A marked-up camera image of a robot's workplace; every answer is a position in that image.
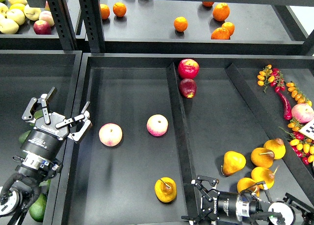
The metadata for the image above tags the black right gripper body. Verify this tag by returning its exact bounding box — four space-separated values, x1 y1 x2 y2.
213 190 253 222

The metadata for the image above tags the cherry tomato bunch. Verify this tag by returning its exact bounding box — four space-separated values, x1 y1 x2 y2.
281 117 314 165
257 64 286 93

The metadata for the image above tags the black middle divided tray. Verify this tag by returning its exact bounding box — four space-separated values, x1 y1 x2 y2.
50 53 314 225

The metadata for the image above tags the pale yellow apple front left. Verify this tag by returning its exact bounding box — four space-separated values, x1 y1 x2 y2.
0 18 19 34

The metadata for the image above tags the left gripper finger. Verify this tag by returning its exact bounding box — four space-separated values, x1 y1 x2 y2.
22 86 57 124
55 101 92 143

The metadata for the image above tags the bright red apple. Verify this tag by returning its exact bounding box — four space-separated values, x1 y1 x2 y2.
178 58 200 79

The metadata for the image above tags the orange on shelf left edge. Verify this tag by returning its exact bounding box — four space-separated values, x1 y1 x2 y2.
100 3 110 20

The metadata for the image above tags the black perforated shelf post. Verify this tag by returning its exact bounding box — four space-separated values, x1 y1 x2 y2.
79 0 105 53

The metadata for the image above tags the green avocado middle left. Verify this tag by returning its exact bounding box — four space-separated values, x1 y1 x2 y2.
18 130 31 144

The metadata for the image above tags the pale peach on left shelf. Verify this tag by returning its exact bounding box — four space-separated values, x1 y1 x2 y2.
39 10 54 27

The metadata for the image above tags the pink apple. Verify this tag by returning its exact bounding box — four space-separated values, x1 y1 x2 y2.
146 114 168 137
99 123 123 147

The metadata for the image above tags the green avocado top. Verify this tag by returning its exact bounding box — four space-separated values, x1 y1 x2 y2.
29 110 43 127

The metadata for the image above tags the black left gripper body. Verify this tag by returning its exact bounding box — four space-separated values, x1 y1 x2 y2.
21 112 69 160

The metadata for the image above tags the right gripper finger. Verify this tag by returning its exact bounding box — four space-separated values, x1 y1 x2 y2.
181 206 216 225
191 175 219 212

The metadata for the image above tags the orange cherry tomato vine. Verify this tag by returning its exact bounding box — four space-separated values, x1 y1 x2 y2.
286 82 312 107

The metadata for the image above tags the dark red apple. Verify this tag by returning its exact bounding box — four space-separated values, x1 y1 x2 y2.
179 78 197 98

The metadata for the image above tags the pink peach right tray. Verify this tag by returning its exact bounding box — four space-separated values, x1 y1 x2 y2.
291 103 314 124

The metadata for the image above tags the black white marker card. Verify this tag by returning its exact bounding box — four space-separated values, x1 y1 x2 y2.
299 119 314 140

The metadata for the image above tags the green avocado bottom left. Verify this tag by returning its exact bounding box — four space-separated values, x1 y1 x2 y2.
29 194 47 223

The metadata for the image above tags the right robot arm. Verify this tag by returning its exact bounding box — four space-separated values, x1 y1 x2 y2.
181 175 314 225

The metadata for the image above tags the yellow lemon on shelf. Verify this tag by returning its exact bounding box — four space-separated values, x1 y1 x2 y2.
9 3 25 12

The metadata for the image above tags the red apple on left shelf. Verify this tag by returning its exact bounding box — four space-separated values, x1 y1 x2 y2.
33 20 52 35

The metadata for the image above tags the red chili pepper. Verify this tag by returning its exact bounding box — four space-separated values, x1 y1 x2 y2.
277 92 292 120

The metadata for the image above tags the pink apple centre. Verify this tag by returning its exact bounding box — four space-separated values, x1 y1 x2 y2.
146 114 168 137

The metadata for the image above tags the pink apple left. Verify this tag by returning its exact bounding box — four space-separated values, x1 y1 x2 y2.
99 123 123 147

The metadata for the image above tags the cherry tomato bunch top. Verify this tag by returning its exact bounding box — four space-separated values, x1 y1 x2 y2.
257 64 286 93

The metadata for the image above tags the pale yellow apple with stem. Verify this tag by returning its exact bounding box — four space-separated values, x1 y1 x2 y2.
24 4 41 21

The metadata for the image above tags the yellow pear leftmost of pile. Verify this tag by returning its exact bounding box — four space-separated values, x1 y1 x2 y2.
221 151 246 176

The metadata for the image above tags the cherry tomato bunch lower right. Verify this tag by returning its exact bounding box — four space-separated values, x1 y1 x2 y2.
281 117 314 165

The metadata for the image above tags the orange on shelf centre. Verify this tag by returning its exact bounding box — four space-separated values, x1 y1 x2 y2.
174 16 188 32

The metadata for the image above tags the pale yellow apple middle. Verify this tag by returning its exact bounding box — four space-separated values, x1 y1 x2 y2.
6 9 26 26

